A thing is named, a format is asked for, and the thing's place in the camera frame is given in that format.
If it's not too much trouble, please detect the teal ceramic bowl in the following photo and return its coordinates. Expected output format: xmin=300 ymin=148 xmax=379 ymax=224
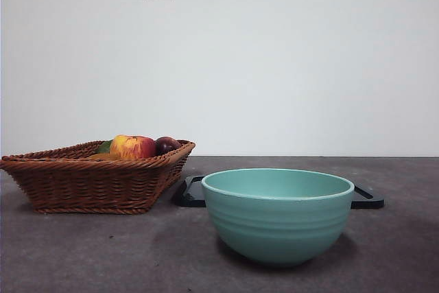
xmin=201 ymin=167 xmax=355 ymax=267

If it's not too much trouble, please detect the dark red plum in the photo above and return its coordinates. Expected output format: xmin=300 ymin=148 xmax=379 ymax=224
xmin=155 ymin=136 xmax=181 ymax=156

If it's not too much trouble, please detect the black rectangular tray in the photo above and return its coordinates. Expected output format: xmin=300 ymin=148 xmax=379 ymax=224
xmin=174 ymin=175 xmax=385 ymax=209

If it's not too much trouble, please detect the red and yellow apple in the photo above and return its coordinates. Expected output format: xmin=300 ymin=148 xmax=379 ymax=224
xmin=109 ymin=134 xmax=157 ymax=160

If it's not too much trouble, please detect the brown wicker basket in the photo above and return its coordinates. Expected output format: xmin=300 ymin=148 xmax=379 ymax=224
xmin=0 ymin=139 xmax=196 ymax=214

